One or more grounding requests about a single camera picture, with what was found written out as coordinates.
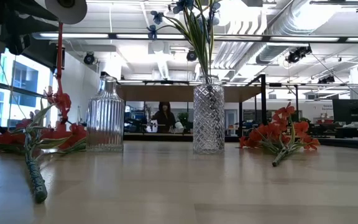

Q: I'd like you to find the silver ventilation duct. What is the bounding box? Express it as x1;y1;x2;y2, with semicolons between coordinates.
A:
255;0;341;65

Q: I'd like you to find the black ceiling camera cluster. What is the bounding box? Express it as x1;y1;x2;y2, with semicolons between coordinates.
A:
285;45;313;65

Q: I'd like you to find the black computer monitor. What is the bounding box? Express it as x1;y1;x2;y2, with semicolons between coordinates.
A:
332;98;358;125

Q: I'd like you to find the diamond-cut glass vase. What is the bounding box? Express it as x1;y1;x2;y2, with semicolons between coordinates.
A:
193;74;226;155

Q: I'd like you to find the small potted green plant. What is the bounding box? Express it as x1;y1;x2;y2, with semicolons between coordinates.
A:
175;111;190;133

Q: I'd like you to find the black ceiling fixture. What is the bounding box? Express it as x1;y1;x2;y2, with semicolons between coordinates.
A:
318;75;336;84

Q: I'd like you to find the wooden shelf with black legs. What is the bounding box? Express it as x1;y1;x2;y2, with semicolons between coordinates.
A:
116;84;262;138

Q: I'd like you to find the red desk lamp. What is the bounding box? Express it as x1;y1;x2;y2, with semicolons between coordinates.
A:
44;0;88;124

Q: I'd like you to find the black beam with light strips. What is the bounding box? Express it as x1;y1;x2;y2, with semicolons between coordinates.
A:
32;32;358;44

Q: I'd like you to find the black rig frame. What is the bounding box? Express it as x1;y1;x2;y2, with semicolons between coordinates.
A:
123;73;358;151

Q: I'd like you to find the blue artificial flower bunch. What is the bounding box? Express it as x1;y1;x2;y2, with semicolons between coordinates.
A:
146;0;222;85

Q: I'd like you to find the ribbed glass vase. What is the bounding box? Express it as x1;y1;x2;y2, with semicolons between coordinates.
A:
86;75;126;152

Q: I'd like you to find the orange artificial flower bunch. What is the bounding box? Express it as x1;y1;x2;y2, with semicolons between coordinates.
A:
239;101;321;167

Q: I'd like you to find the person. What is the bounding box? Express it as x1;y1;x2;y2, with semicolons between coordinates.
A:
152;101;177;134

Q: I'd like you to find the red artificial flower bunch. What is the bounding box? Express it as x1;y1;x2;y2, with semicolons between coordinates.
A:
0;86;88;203

